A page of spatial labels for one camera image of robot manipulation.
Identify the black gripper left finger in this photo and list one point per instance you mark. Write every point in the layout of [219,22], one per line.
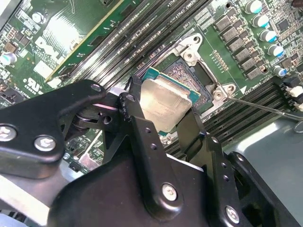
[28,118]

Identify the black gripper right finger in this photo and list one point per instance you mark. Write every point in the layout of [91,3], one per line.
[214,160]

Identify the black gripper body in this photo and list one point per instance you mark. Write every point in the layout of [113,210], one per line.
[106,201]

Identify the silver CPU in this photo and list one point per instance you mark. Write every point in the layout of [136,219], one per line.
[165,101]

